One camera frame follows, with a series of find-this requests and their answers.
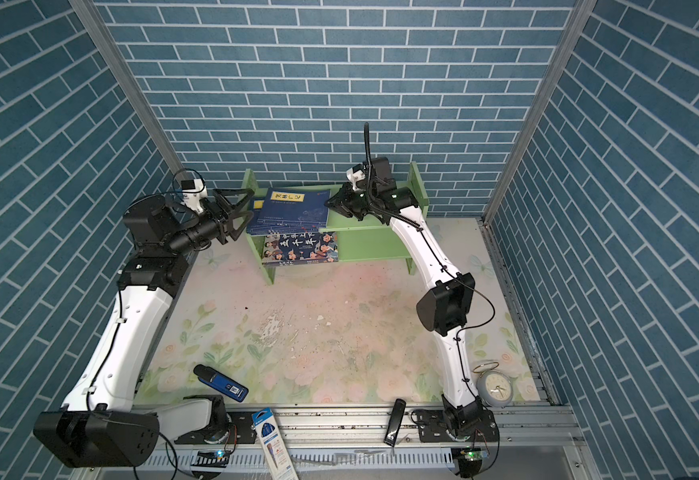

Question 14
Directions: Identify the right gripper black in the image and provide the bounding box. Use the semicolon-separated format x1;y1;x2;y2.
324;183;379;223

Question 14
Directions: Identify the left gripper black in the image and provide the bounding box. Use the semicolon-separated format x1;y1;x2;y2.
163;190;252;260

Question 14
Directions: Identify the dark blue book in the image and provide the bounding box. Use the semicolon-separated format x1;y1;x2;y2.
246;188;330;236

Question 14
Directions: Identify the colourful illustrated book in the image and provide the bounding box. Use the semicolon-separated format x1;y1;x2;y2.
262;232;339;266

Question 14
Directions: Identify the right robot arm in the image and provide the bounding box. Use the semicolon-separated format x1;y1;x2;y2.
325;157;489;438

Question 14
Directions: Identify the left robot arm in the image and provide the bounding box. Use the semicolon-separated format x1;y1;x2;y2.
33;181;254;469

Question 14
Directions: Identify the blue handheld device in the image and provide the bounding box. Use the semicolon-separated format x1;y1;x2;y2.
193;364;249;403

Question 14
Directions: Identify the black remote stick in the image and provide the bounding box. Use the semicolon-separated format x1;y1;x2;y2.
383;398;407;447

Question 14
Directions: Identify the blue white packaged box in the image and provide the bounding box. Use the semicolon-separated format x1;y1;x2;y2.
252;408;298;480

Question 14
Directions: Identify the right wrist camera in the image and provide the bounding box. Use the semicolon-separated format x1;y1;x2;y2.
346;163;369;192

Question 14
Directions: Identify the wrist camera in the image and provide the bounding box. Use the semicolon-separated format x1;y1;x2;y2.
179;178;207;215
346;163;369;192

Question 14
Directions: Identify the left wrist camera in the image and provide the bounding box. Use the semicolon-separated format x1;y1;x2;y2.
179;178;207;215

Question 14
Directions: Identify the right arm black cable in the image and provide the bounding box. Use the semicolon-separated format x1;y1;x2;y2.
362;122;497;337

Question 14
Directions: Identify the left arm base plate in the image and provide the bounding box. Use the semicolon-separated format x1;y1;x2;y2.
176;411;255;446

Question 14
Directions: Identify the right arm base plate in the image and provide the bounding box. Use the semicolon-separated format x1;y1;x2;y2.
409;408;501;443

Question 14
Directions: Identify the aluminium rail frame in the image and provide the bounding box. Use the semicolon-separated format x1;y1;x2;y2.
139;396;600;479

